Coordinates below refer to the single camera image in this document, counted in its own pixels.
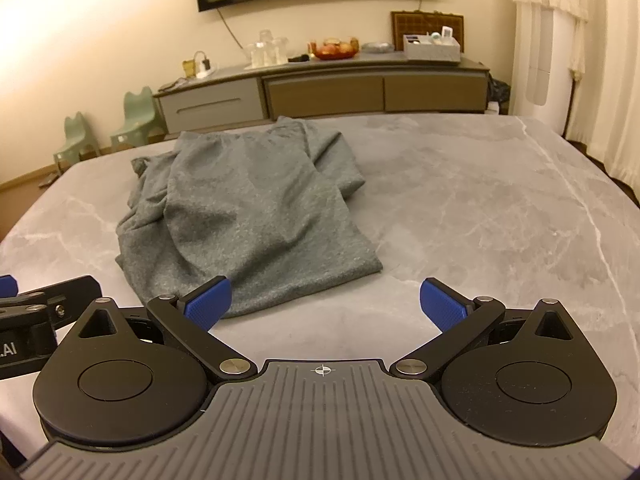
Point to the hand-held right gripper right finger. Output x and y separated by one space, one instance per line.
442 305

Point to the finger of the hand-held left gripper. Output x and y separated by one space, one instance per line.
70 292
7 286

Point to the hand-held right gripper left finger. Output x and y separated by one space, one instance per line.
207 305

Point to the grey pants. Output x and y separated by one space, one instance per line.
250 210

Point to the dark flat floor item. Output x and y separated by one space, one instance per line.
50 179

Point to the green plastic child chair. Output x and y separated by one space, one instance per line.
137 120
75 142

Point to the small white floor box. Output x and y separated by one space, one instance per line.
493 107

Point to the black bag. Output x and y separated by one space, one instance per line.
498 91

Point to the long low tv cabinet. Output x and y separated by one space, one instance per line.
325 92

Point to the grey storage box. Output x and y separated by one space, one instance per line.
432 52

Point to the white standing air conditioner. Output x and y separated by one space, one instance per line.
547 75

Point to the dark small tray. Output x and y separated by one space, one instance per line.
299 58

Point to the small white device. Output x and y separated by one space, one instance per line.
446 33

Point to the red fruit bowl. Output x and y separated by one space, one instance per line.
335 51

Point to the wooden board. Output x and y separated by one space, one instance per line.
400 25

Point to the cream curtain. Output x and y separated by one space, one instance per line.
615 60

